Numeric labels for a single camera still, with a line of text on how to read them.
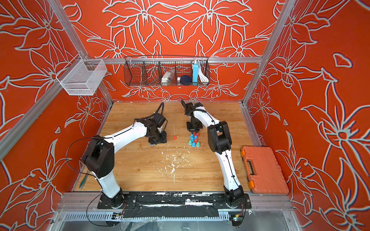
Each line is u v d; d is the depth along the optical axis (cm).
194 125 88
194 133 97
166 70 97
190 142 93
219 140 61
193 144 92
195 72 86
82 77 92
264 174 76
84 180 81
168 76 92
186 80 95
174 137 98
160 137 80
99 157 47
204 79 91
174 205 73
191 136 95
